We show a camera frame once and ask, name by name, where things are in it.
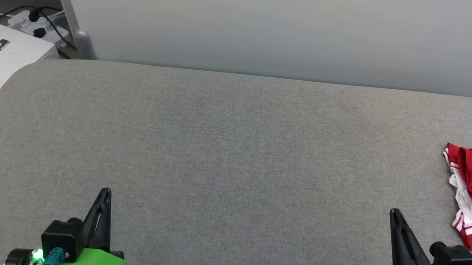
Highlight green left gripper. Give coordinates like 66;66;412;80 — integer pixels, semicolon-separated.
60;183;143;265

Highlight teal plug left camera cable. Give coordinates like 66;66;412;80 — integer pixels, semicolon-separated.
41;246;68;265

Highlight white equipment box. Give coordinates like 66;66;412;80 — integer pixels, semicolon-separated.
0;22;63;151

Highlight grey partition frame post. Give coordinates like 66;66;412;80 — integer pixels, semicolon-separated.
33;0;102;61

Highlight white power strip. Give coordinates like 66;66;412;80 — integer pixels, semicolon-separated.
5;8;72;47

